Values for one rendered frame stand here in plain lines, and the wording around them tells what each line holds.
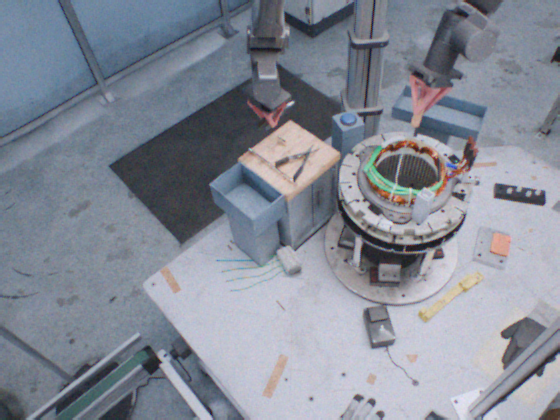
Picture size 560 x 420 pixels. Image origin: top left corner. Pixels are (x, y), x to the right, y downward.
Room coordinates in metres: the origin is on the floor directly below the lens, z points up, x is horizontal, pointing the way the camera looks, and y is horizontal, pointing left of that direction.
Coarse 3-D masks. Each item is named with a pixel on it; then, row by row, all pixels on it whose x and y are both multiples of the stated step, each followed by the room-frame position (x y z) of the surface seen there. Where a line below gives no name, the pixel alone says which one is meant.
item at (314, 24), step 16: (288, 0) 3.11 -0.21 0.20; (304, 0) 2.98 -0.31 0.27; (320, 0) 2.96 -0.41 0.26; (336, 0) 3.06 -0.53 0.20; (352, 0) 3.15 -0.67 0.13; (288, 16) 3.14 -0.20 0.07; (304, 16) 2.98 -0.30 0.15; (320, 16) 2.96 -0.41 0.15; (336, 16) 3.08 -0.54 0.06; (304, 32) 3.00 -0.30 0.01; (320, 32) 2.98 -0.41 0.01
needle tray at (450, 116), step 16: (400, 96) 1.07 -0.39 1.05; (448, 96) 1.04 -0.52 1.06; (400, 112) 1.00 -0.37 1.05; (432, 112) 1.02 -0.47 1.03; (448, 112) 1.01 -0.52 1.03; (464, 112) 1.00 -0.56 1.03; (480, 112) 0.98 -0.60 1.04; (416, 128) 0.99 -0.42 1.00; (432, 128) 0.95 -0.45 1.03; (448, 128) 0.93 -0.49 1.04; (464, 128) 0.91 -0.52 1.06; (480, 128) 0.90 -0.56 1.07; (448, 144) 0.98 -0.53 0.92
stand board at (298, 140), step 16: (288, 128) 0.97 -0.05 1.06; (272, 144) 0.92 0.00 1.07; (288, 144) 0.91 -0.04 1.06; (304, 144) 0.91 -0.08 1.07; (320, 144) 0.90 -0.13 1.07; (240, 160) 0.87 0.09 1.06; (256, 160) 0.87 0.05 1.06; (272, 160) 0.86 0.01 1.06; (320, 160) 0.84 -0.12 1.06; (336, 160) 0.85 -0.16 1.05; (272, 176) 0.80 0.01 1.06; (304, 176) 0.79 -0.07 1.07; (288, 192) 0.75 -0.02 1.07
